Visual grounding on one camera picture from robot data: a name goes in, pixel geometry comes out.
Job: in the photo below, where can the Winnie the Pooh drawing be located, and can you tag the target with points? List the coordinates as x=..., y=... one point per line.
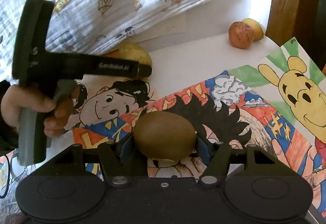
x=290, y=81

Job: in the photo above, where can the yellow green guava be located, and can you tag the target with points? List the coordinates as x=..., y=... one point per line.
x=130, y=51

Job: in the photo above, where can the person's left hand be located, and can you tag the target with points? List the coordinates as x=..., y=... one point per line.
x=16, y=98

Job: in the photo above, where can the yellow apple behind red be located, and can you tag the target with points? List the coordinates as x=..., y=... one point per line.
x=256, y=27

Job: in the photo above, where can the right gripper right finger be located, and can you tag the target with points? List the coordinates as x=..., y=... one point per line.
x=215, y=157

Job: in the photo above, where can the wooden door frame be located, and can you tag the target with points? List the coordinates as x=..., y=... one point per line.
x=292, y=18

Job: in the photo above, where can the large brown kiwi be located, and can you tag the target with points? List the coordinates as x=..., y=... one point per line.
x=164, y=135

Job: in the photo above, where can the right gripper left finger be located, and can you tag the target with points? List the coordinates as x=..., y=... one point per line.
x=111, y=160

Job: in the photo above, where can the colourful anime drawing mat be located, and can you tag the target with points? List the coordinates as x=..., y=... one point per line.
x=275, y=175

